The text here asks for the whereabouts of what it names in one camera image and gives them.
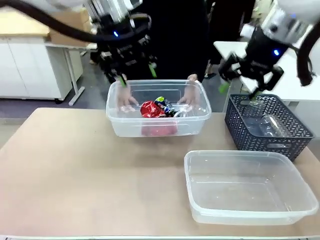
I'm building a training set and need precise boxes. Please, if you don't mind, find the crushed blue green can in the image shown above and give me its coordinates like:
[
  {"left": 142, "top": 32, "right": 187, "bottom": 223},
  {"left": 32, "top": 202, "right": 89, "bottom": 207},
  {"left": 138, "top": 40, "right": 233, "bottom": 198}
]
[{"left": 153, "top": 96, "right": 176, "bottom": 118}]

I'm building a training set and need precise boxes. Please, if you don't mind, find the clear plastic bin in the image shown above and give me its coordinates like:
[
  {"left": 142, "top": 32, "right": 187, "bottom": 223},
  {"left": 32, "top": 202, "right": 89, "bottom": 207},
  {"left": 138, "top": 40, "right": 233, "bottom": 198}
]
[
  {"left": 105, "top": 79, "right": 212, "bottom": 138},
  {"left": 183, "top": 149, "right": 319, "bottom": 226}
]

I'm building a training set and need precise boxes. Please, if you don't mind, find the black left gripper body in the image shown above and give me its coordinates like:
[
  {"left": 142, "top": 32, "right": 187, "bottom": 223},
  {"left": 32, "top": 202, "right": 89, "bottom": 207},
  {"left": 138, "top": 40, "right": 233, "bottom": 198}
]
[{"left": 96, "top": 13, "right": 154, "bottom": 72}]

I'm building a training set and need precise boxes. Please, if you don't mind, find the cardboard box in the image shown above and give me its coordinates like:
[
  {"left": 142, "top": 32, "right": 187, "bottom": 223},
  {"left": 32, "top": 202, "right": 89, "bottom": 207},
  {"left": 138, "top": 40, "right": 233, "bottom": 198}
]
[{"left": 49, "top": 12, "right": 94, "bottom": 48}]

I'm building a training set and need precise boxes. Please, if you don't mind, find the white cabinet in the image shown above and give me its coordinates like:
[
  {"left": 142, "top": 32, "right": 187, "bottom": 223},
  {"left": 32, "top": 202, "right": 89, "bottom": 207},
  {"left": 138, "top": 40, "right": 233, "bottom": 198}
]
[{"left": 0, "top": 34, "right": 84, "bottom": 101}]

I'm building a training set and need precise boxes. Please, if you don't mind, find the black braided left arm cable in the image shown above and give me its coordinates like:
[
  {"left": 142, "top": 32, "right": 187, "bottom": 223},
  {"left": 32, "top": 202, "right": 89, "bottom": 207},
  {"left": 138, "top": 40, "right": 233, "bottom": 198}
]
[{"left": 0, "top": 0, "right": 100, "bottom": 45}]

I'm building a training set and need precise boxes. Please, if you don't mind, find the black plastic woven basket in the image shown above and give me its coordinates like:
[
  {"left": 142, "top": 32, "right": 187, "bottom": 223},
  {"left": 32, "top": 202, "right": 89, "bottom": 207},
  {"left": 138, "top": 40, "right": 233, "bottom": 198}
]
[{"left": 224, "top": 93, "right": 315, "bottom": 162}]

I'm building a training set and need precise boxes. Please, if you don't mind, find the person in black coat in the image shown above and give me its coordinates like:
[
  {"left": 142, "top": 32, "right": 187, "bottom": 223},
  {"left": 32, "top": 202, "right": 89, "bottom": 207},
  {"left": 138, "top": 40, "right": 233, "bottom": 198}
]
[{"left": 136, "top": 0, "right": 211, "bottom": 81}]

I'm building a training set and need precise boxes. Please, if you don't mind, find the person's left hand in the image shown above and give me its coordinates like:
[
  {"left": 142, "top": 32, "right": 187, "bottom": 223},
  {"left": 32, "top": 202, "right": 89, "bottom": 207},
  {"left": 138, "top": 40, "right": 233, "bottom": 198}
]
[{"left": 178, "top": 73, "right": 201, "bottom": 106}]

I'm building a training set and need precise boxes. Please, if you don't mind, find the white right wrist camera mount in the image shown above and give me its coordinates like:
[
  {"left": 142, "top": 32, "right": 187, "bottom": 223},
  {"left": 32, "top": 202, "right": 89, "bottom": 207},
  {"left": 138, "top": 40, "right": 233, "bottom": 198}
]
[{"left": 239, "top": 23, "right": 255, "bottom": 39}]

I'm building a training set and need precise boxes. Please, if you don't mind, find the crushed red can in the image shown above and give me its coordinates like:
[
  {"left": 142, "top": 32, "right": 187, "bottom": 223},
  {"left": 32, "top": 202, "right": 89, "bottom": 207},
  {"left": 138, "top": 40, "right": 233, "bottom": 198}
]
[{"left": 139, "top": 100, "right": 167, "bottom": 119}]

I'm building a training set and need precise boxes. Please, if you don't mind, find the background person in dark trousers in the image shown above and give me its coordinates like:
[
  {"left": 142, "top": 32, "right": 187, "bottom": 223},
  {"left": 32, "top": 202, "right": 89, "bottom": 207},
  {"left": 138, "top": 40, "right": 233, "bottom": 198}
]
[{"left": 204, "top": 0, "right": 256, "bottom": 79}]

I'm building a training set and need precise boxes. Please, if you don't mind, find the white folding table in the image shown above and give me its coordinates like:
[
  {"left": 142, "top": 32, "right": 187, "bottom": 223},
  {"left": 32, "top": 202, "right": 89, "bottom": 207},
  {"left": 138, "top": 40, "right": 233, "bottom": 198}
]
[{"left": 44, "top": 41, "right": 101, "bottom": 106}]

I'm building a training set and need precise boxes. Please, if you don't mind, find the person's right hand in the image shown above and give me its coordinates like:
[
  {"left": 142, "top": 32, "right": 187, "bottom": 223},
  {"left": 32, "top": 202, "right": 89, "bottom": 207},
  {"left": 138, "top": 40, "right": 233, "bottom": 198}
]
[{"left": 115, "top": 81, "right": 140, "bottom": 112}]

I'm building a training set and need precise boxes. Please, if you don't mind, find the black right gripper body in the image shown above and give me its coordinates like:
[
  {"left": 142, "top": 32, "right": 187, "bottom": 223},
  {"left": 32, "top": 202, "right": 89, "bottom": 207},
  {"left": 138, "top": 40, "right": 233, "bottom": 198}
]
[{"left": 238, "top": 26, "right": 289, "bottom": 76}]

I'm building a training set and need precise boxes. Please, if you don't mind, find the crushed clear plastic bottle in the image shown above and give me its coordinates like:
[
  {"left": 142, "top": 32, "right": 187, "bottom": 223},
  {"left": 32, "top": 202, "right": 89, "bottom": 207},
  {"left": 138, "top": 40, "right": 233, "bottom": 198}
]
[{"left": 171, "top": 101, "right": 207, "bottom": 119}]

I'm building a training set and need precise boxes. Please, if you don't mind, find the light wooden table top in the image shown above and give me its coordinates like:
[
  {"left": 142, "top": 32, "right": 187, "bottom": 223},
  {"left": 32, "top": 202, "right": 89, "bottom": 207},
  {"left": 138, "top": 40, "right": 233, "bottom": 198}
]
[{"left": 0, "top": 11, "right": 51, "bottom": 38}]

